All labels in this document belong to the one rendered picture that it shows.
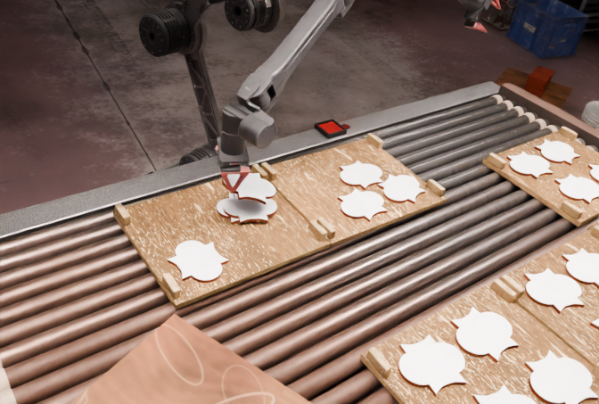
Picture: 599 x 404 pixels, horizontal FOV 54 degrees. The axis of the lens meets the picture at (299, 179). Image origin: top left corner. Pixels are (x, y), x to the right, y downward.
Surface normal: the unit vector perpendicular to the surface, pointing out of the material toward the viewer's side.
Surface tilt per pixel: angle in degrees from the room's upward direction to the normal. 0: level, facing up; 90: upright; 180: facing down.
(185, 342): 0
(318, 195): 0
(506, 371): 0
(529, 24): 90
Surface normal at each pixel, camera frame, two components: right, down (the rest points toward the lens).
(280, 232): 0.12, -0.81
